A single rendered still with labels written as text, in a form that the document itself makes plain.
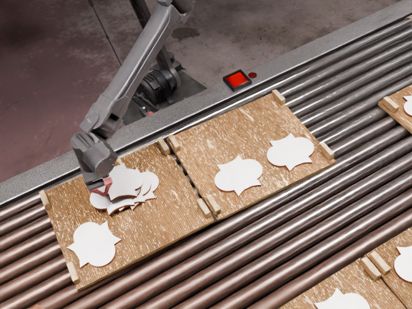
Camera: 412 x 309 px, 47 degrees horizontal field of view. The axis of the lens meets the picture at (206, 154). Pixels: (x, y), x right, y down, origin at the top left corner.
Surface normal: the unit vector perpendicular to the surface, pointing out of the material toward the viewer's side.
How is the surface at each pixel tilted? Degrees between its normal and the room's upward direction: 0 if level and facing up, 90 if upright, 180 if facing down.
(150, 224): 0
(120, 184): 19
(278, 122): 0
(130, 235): 0
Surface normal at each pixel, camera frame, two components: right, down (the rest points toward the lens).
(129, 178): 0.25, -0.69
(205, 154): -0.07, -0.62
